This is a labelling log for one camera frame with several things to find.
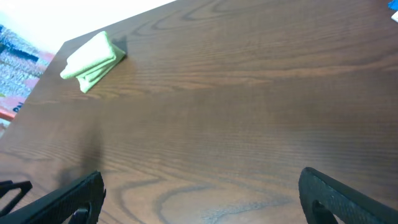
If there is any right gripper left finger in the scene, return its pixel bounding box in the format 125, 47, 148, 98
1, 171, 106, 224

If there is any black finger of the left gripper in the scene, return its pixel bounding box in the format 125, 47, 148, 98
0, 179, 34, 218

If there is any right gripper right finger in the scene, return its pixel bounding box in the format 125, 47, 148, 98
298, 167, 397, 224

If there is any folded green cloth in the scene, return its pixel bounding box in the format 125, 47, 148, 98
60, 31, 126, 93

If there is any blue cloth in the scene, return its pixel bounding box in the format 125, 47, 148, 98
387, 0, 398, 22

